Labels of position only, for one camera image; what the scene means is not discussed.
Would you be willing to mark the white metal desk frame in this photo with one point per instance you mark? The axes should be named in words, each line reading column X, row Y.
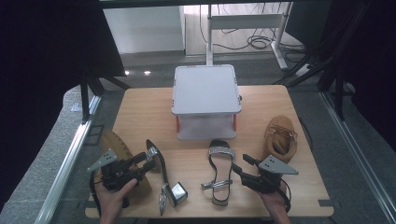
column 246, row 21

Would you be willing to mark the white cabinet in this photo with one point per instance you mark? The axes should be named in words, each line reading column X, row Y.
column 143, row 29

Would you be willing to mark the person's right hand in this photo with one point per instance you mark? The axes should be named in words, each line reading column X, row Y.
column 275, row 202

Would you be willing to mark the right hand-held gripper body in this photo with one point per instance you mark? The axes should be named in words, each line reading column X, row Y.
column 264, row 183

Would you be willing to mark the black metal stand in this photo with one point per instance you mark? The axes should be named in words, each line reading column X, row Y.
column 84, row 99
column 339, row 99

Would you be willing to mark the tan suede boot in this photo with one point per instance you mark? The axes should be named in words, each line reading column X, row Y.
column 280, row 140
column 116, row 141

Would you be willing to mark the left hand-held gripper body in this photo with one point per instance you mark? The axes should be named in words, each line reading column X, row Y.
column 115, row 174

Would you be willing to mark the person's left hand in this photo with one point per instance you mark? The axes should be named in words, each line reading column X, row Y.
column 112, row 202

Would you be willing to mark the aluminium rail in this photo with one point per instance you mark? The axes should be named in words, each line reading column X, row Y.
column 67, row 168
column 358, row 155

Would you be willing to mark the black silver block-heel sandal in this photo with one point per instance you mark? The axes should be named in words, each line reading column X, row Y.
column 162, row 165
column 221, row 165

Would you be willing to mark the white power strip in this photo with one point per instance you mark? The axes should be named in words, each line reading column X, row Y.
column 302, row 70

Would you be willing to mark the black curtain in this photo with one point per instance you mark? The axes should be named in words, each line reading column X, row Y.
column 373, row 62
column 46, row 62

